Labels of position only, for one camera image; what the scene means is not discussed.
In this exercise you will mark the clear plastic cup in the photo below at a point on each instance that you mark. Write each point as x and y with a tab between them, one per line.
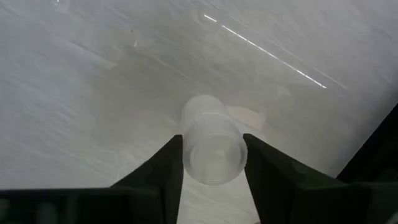
214	149

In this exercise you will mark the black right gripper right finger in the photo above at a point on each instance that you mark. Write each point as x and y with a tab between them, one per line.
270	174

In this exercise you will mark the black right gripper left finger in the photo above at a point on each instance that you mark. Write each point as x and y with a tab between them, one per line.
164	168

